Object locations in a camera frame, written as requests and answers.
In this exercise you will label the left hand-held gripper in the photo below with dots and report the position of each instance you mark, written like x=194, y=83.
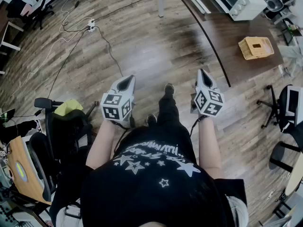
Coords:
x=116, y=110

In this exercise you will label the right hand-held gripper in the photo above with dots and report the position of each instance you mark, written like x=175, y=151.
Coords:
x=208, y=103

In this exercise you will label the person's left forearm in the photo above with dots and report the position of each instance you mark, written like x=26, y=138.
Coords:
x=104, y=145

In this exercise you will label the person's right forearm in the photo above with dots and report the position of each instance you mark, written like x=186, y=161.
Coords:
x=209, y=145

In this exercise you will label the white toaster oven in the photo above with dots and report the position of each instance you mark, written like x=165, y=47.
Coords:
x=248, y=6

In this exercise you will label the person's right black shoe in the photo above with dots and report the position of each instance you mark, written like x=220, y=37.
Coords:
x=169, y=88

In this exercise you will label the person's black shoe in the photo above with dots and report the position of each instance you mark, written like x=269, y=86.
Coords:
x=169, y=88
x=151, y=119

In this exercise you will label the person's left black shoe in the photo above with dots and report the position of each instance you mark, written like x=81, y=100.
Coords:
x=151, y=119

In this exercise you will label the person's black trousers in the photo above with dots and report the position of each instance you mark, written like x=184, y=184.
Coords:
x=168, y=112

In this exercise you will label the yellow green cloth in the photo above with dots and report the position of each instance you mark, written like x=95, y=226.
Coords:
x=68, y=106

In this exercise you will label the wicker tissue box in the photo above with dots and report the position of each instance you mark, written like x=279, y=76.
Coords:
x=262, y=47

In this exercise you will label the white power strip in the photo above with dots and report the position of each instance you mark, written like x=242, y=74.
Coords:
x=91, y=25

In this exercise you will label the grey black air fryer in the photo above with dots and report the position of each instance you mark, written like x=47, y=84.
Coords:
x=274, y=2

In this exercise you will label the black star print t-shirt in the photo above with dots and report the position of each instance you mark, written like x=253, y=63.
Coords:
x=142, y=193

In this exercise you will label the black mesh office chair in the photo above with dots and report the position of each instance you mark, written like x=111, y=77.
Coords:
x=38, y=164

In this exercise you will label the light wooden side desk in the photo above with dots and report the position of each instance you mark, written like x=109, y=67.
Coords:
x=23, y=159

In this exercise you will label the white round table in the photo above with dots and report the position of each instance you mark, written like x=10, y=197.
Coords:
x=296, y=178

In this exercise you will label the white desk frame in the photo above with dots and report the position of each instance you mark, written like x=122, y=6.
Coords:
x=10, y=46

